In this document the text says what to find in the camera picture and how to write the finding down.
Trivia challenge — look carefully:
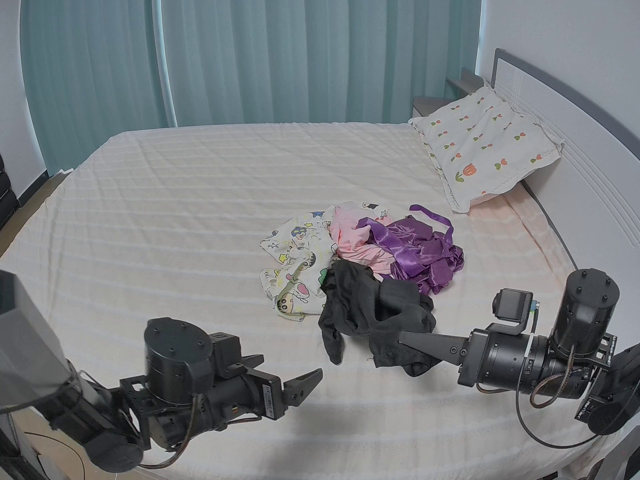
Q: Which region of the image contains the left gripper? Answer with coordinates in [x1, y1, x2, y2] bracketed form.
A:
[197, 365, 324, 426]

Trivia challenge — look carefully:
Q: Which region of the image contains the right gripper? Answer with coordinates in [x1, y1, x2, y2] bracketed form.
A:
[398, 329, 552, 396]

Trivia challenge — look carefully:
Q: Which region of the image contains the black T-shirt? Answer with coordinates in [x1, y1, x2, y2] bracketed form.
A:
[318, 259, 443, 378]

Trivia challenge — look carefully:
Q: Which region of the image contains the purple satin garment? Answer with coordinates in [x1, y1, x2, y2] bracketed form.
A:
[356, 204, 466, 296]

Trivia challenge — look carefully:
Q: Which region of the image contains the white printed pyjama top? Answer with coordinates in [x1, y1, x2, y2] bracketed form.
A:
[258, 200, 393, 323]

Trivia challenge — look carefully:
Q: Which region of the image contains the pink garment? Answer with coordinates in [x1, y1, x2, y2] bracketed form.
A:
[327, 205, 396, 276]

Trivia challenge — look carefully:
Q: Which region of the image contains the bed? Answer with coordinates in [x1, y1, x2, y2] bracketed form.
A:
[0, 48, 640, 480]

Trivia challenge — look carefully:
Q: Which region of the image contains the white printed pillow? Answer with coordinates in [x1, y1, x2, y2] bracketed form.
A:
[407, 85, 566, 214]

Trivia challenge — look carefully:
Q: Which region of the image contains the grey bedside table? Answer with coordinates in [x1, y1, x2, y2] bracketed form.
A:
[412, 67, 485, 119]

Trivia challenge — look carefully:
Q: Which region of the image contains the blue-green curtain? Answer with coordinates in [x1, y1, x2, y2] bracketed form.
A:
[155, 0, 486, 125]
[20, 0, 175, 176]

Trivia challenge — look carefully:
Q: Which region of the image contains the dark chest of drawers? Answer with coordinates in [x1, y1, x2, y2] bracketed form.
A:
[0, 152, 22, 231]

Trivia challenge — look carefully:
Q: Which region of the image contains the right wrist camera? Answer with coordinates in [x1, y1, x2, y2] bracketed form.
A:
[482, 289, 541, 339]

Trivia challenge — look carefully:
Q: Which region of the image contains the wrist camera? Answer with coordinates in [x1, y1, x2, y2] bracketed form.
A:
[209, 332, 266, 379]
[482, 289, 541, 339]

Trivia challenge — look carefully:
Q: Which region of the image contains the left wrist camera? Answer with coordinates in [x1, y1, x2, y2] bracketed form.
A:
[209, 332, 266, 379]

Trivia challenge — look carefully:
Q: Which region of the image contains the black cable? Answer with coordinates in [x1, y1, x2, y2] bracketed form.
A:
[516, 393, 608, 450]

